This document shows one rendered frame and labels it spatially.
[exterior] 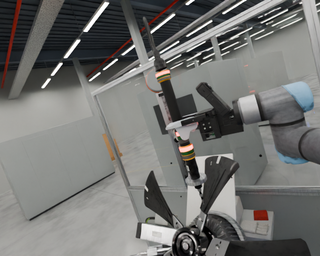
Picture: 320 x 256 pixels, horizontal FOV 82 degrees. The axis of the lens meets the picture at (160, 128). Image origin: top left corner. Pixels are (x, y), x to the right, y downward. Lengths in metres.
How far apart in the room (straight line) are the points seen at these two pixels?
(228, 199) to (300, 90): 0.64
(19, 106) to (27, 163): 7.30
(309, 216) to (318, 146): 1.07
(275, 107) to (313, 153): 0.13
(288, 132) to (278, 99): 0.08
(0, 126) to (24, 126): 0.98
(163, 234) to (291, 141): 0.74
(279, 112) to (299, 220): 1.09
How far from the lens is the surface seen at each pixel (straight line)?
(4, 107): 12.74
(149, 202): 1.01
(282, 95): 0.52
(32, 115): 12.80
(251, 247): 0.78
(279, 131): 0.54
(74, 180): 6.12
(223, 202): 1.02
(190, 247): 0.78
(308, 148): 0.48
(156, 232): 1.07
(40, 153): 5.87
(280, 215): 1.53
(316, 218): 1.51
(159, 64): 0.58
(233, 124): 0.54
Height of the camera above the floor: 1.72
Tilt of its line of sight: 7 degrees down
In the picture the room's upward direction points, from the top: 18 degrees counter-clockwise
